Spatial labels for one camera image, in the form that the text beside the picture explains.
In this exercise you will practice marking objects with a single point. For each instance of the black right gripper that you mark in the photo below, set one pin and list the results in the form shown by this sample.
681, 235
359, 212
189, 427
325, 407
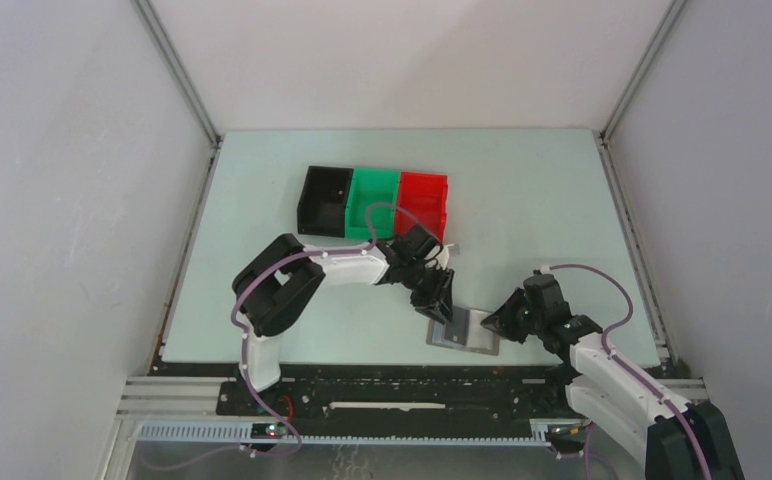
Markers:
501, 321

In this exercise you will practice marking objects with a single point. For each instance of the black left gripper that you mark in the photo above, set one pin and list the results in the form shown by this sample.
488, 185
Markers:
438, 303

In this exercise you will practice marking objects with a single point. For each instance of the beige leather card holder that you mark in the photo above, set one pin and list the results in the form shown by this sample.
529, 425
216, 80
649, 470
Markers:
465, 333

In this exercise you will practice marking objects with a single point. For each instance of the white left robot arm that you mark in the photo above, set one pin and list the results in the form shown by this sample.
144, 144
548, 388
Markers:
273, 290

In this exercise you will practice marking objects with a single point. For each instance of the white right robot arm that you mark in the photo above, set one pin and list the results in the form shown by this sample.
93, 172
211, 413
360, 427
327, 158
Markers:
667, 434

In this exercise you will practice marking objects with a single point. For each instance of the red plastic bin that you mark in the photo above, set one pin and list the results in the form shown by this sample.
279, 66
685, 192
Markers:
425, 196

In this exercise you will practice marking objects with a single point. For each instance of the green plastic bin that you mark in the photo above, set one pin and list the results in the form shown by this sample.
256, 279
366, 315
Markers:
371, 186

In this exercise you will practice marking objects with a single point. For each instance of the black plastic bin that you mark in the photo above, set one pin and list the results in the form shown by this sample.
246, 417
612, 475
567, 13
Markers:
322, 204

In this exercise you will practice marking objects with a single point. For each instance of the aluminium frame rail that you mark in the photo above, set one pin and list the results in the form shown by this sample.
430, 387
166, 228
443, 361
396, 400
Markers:
192, 403

